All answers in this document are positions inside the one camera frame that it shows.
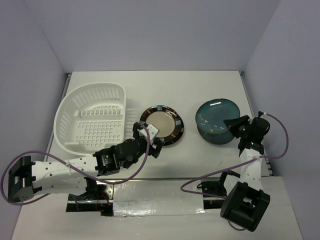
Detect black rimmed cream plate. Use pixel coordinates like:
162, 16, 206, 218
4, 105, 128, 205
139, 116, 185, 147

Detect silver foil covered panel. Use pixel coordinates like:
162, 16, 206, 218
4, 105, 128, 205
113, 180, 205, 217

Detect metal base rail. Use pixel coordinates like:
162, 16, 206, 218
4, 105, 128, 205
66, 176, 237, 217

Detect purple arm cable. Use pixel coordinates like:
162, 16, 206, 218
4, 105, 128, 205
180, 112, 291, 231
0, 124, 152, 206

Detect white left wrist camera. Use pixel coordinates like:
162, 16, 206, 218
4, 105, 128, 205
138, 124, 160, 140

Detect white plastic dish rack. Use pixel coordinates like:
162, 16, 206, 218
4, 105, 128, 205
53, 82, 127, 156

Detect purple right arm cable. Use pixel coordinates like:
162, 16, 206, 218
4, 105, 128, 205
180, 112, 291, 231

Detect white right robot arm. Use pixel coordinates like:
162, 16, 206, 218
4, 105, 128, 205
217, 115, 270, 232

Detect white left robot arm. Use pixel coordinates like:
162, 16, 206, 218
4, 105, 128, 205
0, 122, 164, 206

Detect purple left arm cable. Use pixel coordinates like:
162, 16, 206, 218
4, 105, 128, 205
0, 124, 152, 206

